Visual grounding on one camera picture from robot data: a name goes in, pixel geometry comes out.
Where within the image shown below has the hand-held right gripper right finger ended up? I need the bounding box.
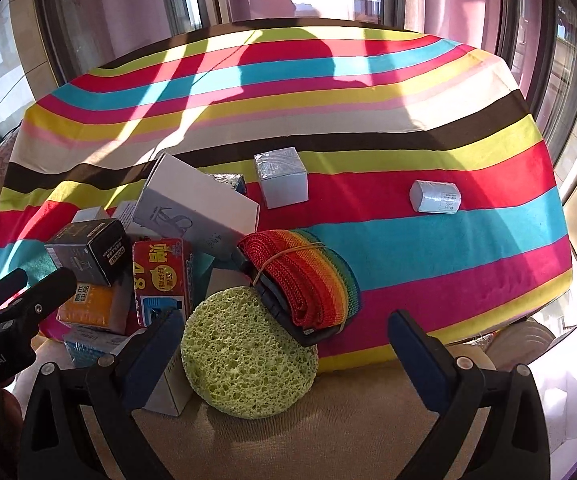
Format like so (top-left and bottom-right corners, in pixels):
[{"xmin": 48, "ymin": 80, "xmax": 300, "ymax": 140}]
[{"xmin": 387, "ymin": 310, "xmax": 552, "ymax": 480}]

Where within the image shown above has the green round sponge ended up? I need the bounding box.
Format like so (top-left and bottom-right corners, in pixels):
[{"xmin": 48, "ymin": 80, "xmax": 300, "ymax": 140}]
[{"xmin": 181, "ymin": 286, "xmax": 319, "ymax": 420}]

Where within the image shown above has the small grey cube box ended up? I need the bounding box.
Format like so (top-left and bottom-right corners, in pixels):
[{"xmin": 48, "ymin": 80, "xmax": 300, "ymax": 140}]
[
  {"xmin": 253, "ymin": 147, "xmax": 309, "ymax": 209},
  {"xmin": 71, "ymin": 207, "xmax": 110, "ymax": 226}
]

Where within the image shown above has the cream round object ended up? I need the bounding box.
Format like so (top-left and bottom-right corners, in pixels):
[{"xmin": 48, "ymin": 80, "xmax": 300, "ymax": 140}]
[{"xmin": 489, "ymin": 320, "xmax": 557, "ymax": 371}]

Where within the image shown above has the rainbow strap with black buckle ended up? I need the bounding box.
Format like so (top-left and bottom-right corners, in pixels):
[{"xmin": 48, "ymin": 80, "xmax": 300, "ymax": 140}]
[{"xmin": 237, "ymin": 228, "xmax": 363, "ymax": 347}]

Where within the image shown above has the white blue carton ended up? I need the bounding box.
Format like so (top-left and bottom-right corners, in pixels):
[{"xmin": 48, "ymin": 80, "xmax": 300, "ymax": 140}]
[{"xmin": 133, "ymin": 345, "xmax": 194, "ymax": 417}]

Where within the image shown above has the white box with silver top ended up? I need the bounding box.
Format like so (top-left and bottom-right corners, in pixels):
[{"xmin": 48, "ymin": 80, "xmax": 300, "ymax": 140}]
[{"xmin": 206, "ymin": 172, "xmax": 247, "ymax": 196}]

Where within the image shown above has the large white box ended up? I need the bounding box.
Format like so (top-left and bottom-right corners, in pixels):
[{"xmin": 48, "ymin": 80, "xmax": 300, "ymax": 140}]
[{"xmin": 132, "ymin": 152, "xmax": 260, "ymax": 261}]

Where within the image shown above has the black box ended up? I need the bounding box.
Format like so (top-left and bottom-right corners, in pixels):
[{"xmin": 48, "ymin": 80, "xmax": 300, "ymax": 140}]
[{"xmin": 44, "ymin": 218, "xmax": 132, "ymax": 288}]

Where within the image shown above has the white box with blue pattern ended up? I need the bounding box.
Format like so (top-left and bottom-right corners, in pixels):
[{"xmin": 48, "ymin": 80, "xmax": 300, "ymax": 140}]
[{"xmin": 62, "ymin": 326, "xmax": 142, "ymax": 368}]

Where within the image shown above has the teal packet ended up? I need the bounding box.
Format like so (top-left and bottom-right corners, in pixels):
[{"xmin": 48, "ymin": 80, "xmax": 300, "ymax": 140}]
[{"xmin": 192, "ymin": 252, "xmax": 216, "ymax": 306}]

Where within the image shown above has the small white box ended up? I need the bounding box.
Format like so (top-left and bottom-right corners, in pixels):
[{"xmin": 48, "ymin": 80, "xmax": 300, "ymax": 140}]
[{"xmin": 110, "ymin": 200, "xmax": 142, "ymax": 231}]

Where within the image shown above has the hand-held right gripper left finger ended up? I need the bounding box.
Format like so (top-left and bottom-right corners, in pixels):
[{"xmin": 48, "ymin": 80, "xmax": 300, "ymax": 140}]
[{"xmin": 18, "ymin": 307, "xmax": 194, "ymax": 480}]

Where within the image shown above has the striped colourful cloth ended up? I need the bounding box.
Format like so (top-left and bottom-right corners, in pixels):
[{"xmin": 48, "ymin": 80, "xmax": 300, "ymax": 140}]
[{"xmin": 0, "ymin": 22, "xmax": 574, "ymax": 373}]

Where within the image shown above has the orange tissue pack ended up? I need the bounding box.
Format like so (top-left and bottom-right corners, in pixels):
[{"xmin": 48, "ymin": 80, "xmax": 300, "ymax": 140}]
[{"xmin": 57, "ymin": 282, "xmax": 134, "ymax": 335}]

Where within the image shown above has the red packet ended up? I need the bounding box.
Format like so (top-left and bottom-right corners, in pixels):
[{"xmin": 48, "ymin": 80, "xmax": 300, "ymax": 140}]
[{"xmin": 132, "ymin": 238, "xmax": 194, "ymax": 329}]

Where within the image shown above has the beige cushion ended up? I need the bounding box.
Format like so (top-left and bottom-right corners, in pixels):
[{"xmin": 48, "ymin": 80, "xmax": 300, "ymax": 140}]
[{"xmin": 13, "ymin": 345, "xmax": 499, "ymax": 480}]

